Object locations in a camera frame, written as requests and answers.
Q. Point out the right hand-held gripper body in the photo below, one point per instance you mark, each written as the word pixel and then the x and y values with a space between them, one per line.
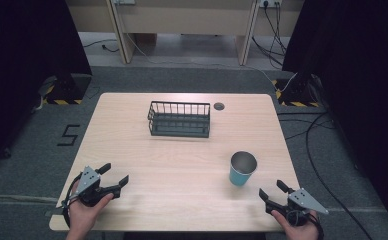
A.
pixel 297 205

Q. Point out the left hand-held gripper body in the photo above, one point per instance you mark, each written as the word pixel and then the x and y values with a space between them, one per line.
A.
pixel 90 186

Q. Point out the blue paper cup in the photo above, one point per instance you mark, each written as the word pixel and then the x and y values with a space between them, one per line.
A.
pixel 242 168

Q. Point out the person's right hand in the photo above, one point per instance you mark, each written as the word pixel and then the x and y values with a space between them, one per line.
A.
pixel 295 226

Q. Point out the person's left hand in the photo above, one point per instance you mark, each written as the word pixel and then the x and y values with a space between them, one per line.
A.
pixel 87 212

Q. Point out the black stand base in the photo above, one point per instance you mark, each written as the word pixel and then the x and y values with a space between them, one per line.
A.
pixel 297 92
pixel 67 90

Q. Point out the black curtain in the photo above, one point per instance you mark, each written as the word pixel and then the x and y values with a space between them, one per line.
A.
pixel 358 83
pixel 28 66

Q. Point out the beige desk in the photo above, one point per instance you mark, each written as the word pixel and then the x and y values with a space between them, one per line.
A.
pixel 185 23

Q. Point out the white wall socket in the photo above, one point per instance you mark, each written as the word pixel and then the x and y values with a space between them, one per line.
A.
pixel 270 3
pixel 124 1

